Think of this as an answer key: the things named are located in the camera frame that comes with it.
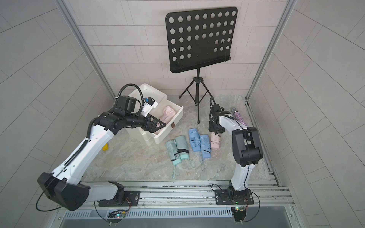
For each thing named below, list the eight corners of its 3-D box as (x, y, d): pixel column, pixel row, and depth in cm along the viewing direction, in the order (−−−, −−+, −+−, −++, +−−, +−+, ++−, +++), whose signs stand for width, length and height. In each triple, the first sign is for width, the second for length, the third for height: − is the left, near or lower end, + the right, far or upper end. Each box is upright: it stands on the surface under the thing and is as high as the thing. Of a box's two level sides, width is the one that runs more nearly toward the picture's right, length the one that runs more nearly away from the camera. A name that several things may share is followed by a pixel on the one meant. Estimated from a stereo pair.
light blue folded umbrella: (192, 152, 88) (192, 150, 86) (188, 131, 98) (188, 128, 96) (202, 150, 89) (202, 148, 87) (197, 129, 99) (197, 127, 97)
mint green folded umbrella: (173, 166, 83) (173, 165, 81) (165, 144, 92) (164, 142, 90) (183, 162, 85) (183, 160, 82) (174, 141, 94) (174, 138, 91)
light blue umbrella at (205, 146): (200, 157, 87) (201, 155, 84) (199, 137, 96) (200, 134, 93) (211, 157, 87) (211, 155, 84) (209, 137, 96) (209, 134, 93)
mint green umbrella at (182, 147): (180, 160, 85) (180, 159, 83) (175, 139, 94) (174, 137, 93) (190, 157, 86) (190, 156, 85) (184, 136, 96) (184, 135, 94)
